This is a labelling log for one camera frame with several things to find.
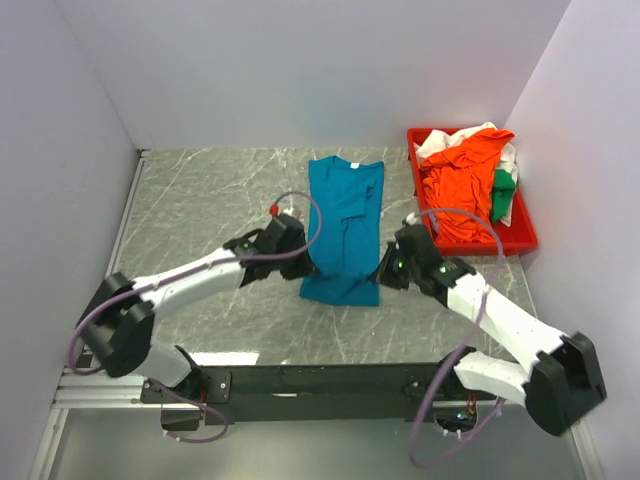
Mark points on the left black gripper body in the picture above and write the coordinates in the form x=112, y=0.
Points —
x=295, y=268

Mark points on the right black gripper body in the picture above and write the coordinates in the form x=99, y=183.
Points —
x=396, y=271

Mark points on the blue t shirt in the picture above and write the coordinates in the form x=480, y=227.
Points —
x=346, y=226

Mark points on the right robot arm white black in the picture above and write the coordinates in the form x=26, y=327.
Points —
x=556, y=377

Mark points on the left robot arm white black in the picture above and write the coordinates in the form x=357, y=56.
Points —
x=118, y=324

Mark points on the orange t shirt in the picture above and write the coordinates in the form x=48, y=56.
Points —
x=458, y=183

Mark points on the red plastic bin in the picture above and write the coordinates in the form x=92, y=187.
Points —
x=518, y=238

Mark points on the green t shirt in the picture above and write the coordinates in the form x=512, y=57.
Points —
x=502, y=194

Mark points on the white t shirt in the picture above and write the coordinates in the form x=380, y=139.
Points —
x=438, y=140

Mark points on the black base beam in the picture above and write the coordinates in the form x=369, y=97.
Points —
x=261, y=393

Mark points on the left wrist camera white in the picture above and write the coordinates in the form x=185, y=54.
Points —
x=276, y=210

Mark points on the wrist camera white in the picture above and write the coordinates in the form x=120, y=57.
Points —
x=276, y=210
x=412, y=219

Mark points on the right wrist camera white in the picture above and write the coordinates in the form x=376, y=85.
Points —
x=412, y=219

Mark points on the aluminium rail frame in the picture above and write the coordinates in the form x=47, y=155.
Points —
x=554, y=376

